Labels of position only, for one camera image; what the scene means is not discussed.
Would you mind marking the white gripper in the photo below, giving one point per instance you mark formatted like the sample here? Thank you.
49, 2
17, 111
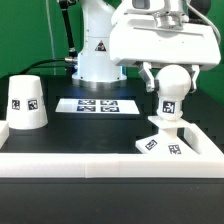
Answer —
135, 39

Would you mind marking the white lamp bulb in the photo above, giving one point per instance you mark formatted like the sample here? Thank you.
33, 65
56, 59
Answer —
174, 84

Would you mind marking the white lamp base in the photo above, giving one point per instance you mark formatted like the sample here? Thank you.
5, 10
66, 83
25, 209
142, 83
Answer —
165, 143

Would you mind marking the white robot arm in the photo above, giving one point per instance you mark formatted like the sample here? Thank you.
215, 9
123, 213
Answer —
94, 64

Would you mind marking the white lamp shade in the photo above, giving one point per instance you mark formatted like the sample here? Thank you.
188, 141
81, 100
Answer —
26, 109

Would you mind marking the white marker sheet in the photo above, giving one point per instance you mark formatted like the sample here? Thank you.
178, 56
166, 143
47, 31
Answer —
97, 106

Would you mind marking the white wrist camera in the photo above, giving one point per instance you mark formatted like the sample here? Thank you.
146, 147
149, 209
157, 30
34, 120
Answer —
145, 6

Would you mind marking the white fence wall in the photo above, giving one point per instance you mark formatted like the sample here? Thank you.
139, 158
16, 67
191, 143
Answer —
208, 162

